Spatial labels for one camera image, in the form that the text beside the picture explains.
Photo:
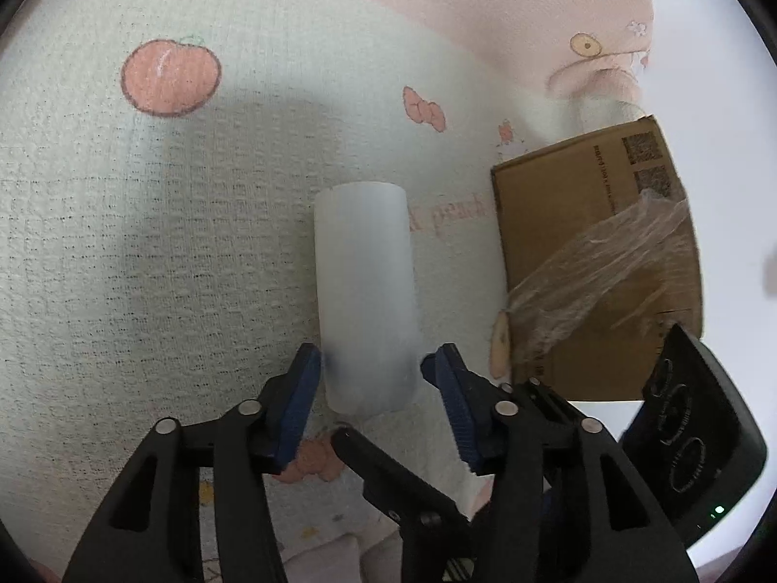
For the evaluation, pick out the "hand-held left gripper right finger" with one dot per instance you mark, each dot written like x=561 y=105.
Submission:
x=456 y=416

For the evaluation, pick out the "white plastic cylinder cup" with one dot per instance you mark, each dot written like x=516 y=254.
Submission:
x=364 y=291

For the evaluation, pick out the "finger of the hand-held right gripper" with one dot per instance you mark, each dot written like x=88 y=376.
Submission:
x=388 y=477

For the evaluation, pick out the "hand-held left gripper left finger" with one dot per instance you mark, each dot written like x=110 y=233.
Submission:
x=297 y=410

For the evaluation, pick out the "brown cardboard box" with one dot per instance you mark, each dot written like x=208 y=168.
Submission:
x=564 y=231

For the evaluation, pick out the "pink and white printed blanket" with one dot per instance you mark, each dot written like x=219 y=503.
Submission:
x=121 y=255

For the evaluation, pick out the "clear plastic wrap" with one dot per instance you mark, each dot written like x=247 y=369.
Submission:
x=598 y=267

